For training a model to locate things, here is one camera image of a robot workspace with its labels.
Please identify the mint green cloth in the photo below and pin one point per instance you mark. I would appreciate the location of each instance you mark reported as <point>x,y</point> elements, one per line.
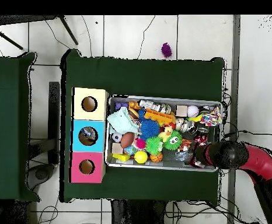
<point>123,121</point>

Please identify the orange toy building block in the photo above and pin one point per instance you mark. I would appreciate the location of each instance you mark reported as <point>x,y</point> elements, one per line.
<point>159,116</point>

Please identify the silver toy robot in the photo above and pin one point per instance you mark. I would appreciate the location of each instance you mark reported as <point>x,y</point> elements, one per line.
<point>152,104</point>

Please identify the green spiky ball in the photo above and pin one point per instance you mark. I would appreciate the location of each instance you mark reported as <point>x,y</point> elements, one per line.
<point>173,140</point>

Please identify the clear bottle with blue label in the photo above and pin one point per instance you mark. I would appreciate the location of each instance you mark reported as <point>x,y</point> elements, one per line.
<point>87,133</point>

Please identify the crushed clear plastic bottle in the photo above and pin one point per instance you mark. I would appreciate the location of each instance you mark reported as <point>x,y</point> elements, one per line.
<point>183,155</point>

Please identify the purple spiky ball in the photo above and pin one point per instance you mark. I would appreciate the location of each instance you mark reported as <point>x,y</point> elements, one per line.
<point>166,50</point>

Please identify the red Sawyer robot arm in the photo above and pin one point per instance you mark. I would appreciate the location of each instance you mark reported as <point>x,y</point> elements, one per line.
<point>259,161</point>

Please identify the wooden box with three holes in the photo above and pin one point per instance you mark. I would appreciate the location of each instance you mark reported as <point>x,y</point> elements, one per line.
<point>101,114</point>

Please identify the shallow metal mesh bin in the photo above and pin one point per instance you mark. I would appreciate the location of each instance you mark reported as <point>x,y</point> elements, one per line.
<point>171,102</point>

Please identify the toy hamburger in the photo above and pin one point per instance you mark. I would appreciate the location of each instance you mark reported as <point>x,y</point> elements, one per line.
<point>133,113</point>

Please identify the blue spiky ball with eyes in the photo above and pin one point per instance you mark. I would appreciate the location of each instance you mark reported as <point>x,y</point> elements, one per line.
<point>141,114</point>

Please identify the small soccer ball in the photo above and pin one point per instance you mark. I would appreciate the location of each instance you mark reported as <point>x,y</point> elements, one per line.
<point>116,137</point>

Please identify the yellow plush duck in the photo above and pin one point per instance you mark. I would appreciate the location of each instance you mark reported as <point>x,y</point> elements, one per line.
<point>165,133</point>

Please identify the yellow foam ball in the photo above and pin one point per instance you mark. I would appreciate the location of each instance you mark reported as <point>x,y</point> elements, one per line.
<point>140,156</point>

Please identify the black panel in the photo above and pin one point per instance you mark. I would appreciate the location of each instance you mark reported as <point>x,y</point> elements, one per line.
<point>54,116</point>

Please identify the grey stand base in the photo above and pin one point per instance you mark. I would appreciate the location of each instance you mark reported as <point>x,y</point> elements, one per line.
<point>41,175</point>

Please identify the dark green side table cloth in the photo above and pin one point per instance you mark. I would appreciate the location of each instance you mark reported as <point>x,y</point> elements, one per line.
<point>7,163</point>

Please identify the black tripod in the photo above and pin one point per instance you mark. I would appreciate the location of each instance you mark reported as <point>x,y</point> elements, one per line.
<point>21,19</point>

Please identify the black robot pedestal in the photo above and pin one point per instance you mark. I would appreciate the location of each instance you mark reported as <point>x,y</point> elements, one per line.
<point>136,213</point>

